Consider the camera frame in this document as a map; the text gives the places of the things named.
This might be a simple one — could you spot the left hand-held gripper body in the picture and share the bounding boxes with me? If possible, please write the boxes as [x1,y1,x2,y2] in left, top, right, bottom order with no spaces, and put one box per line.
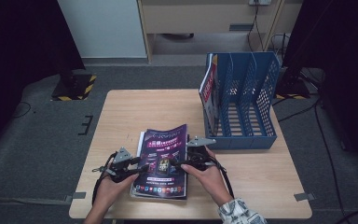
[91,147,142,184]

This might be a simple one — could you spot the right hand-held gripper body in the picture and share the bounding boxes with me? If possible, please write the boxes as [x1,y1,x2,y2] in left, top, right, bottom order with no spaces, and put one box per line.
[186,135,218,172]

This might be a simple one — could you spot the purple magazine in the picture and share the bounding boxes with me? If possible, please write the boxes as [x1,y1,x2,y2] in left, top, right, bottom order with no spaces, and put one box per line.
[130,123,190,201]

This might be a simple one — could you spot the blue file rack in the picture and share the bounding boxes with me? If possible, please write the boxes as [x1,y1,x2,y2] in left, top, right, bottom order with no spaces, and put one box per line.
[202,50,282,151]

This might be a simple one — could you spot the red and white book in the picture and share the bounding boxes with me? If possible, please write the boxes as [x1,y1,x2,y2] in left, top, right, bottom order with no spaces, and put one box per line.
[198,53,222,134]

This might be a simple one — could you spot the person's left hand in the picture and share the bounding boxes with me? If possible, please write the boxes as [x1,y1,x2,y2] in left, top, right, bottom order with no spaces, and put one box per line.
[92,173,141,212]

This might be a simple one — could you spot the person's right hand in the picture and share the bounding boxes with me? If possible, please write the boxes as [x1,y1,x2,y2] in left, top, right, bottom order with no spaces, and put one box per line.
[180,148,235,207]

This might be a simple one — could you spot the grey tape piece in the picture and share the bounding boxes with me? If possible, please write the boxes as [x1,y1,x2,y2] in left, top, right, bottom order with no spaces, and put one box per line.
[64,191,87,203]
[293,192,315,202]

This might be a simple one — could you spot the black stand base hazard stripes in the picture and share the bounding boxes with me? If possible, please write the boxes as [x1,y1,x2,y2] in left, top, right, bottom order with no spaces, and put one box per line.
[274,78,311,101]
[50,73,98,102]

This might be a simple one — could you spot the white panel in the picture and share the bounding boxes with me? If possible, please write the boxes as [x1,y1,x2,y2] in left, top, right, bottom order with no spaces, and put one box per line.
[57,0,147,60]

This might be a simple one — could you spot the black curtain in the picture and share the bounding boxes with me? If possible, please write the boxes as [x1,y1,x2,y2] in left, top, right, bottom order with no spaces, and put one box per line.
[0,0,87,164]
[281,0,358,171]

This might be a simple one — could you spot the left hand-held gripper cable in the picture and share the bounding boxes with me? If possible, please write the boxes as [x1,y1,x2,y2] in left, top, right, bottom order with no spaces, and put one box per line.
[91,151,119,206]

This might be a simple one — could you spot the thick black floor cable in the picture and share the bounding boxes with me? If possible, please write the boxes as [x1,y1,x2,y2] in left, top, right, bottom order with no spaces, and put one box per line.
[276,92,324,123]

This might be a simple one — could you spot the thin black floor cable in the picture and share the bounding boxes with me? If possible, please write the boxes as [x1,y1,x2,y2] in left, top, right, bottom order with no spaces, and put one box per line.
[12,101,32,119]

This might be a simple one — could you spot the black socket cable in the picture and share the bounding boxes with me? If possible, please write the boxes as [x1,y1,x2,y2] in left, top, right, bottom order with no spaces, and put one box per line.
[246,3,266,52]

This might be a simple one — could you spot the white wall socket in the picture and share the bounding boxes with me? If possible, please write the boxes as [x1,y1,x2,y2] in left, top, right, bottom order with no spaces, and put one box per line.
[249,0,272,7]

